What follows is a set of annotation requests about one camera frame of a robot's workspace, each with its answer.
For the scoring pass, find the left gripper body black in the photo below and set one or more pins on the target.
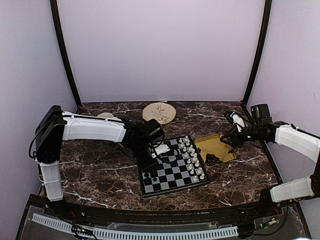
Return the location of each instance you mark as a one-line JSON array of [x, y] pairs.
[[139, 152]]

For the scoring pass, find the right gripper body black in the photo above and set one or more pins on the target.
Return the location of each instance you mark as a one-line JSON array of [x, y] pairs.
[[255, 134]]

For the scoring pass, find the black white chess board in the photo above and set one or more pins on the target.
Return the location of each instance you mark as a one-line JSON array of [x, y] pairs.
[[168, 173]]

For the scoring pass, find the gold metal tray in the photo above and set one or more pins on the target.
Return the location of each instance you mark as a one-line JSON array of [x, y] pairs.
[[212, 142]]

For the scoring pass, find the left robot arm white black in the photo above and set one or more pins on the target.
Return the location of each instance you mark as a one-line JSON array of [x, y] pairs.
[[58, 126]]

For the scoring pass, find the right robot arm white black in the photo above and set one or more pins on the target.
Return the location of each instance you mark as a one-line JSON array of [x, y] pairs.
[[284, 134]]

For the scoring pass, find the pile of black chess pieces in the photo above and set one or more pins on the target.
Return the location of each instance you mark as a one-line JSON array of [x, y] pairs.
[[216, 157]]

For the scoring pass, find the white chess pieces row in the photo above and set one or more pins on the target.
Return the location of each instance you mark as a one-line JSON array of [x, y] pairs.
[[188, 162]]

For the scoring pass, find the beige floral ceramic plate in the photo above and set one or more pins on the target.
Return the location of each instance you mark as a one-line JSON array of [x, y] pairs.
[[162, 112]]

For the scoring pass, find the beige coral pattern mug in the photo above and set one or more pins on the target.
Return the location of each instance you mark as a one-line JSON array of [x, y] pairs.
[[105, 115]]

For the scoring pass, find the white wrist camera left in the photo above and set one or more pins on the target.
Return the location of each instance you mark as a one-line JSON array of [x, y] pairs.
[[163, 148]]

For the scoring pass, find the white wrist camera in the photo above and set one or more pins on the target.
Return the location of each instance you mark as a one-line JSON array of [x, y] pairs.
[[235, 118], [163, 148]]

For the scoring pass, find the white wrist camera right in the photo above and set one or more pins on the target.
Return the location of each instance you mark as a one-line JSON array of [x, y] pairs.
[[235, 118]]

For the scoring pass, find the grey slotted cable duct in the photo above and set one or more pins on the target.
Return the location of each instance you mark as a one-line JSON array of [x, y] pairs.
[[119, 231]]

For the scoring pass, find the black front rail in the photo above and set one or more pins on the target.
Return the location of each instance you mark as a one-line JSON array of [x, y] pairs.
[[226, 215]]

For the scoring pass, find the right black frame post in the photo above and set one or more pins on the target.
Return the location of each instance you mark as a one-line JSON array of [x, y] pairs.
[[259, 51]]

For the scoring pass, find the black frame post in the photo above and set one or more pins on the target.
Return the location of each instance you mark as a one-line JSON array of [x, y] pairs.
[[259, 51], [63, 52]]

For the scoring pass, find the left black frame post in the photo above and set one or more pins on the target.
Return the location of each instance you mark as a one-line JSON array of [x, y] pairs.
[[63, 52]]

